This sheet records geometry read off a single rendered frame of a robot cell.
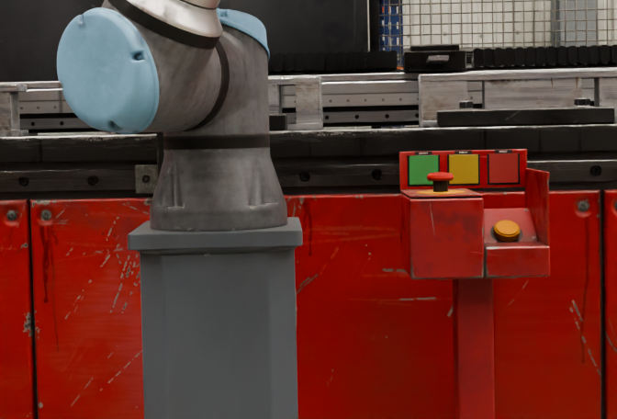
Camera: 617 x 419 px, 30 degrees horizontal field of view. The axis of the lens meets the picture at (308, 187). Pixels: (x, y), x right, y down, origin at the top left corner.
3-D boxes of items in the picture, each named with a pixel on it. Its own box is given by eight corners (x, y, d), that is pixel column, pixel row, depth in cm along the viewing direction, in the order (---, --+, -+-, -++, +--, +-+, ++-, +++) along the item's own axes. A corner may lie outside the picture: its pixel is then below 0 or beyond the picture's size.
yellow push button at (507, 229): (495, 246, 170) (496, 235, 169) (491, 230, 173) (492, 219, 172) (521, 246, 171) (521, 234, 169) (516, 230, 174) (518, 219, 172)
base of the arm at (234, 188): (287, 229, 120) (286, 133, 119) (142, 232, 119) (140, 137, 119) (286, 218, 135) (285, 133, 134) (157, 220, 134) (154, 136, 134)
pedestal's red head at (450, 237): (410, 279, 164) (409, 153, 163) (400, 266, 180) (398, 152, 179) (550, 277, 164) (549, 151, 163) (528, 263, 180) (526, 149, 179)
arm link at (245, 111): (291, 133, 129) (288, 11, 128) (225, 135, 117) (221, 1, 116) (202, 135, 135) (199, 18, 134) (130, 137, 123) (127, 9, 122)
